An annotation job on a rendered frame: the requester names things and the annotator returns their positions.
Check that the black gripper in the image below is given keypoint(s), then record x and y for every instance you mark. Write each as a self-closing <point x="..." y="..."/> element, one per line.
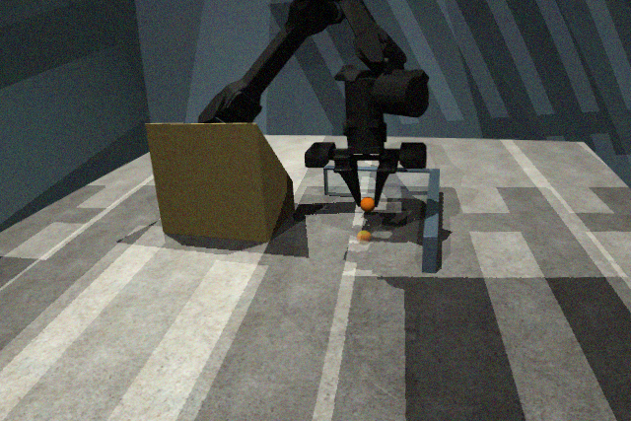
<point x="365" y="135"/>

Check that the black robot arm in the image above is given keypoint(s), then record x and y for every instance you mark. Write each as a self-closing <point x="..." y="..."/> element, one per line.
<point x="387" y="88"/>

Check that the clear l-shaped low wall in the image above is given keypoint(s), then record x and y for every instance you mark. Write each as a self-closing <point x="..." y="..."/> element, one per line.
<point x="398" y="185"/>

